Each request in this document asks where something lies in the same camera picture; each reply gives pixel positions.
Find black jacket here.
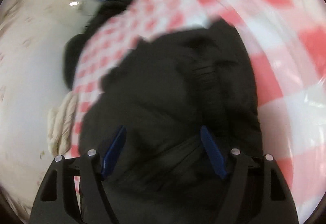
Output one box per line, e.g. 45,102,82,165
78,20,263,223

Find cream knitted garment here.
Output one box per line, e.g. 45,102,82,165
47,91,78,157

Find red white checkered bedsheet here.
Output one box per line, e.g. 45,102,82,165
67,0,325,223

